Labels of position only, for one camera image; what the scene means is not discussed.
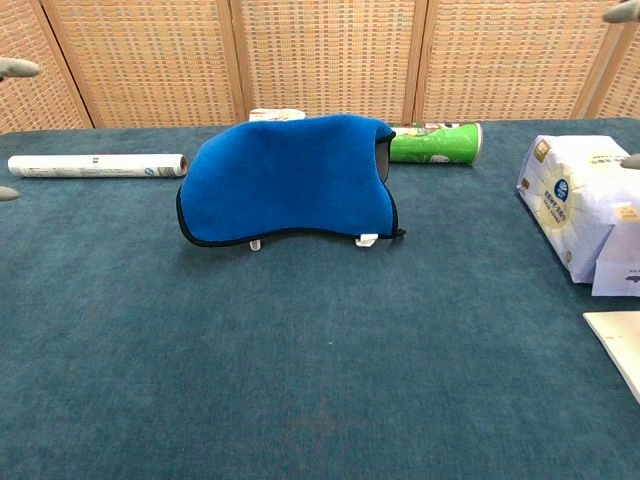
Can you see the teal felt table cover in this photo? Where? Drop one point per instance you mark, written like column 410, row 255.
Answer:
column 75, row 300

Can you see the green chips can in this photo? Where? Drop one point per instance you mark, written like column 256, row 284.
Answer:
column 435, row 145

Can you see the woven folding screen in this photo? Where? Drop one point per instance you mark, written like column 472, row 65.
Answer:
column 150, row 60

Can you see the white snack bag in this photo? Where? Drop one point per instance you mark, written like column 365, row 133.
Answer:
column 275, row 114

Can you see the white cling film roll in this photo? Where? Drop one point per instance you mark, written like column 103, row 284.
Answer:
column 90, row 166

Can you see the large white tissue pack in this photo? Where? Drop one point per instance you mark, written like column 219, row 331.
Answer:
column 570, row 200

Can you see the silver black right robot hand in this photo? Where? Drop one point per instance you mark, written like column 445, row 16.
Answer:
column 625, row 12

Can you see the blue microfibre towel black trim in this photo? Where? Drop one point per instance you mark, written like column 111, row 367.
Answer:
column 280, row 185

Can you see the white paper sheet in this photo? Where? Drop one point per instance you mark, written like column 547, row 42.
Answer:
column 625, row 345

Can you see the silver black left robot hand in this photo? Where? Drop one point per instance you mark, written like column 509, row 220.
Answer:
column 17, row 68

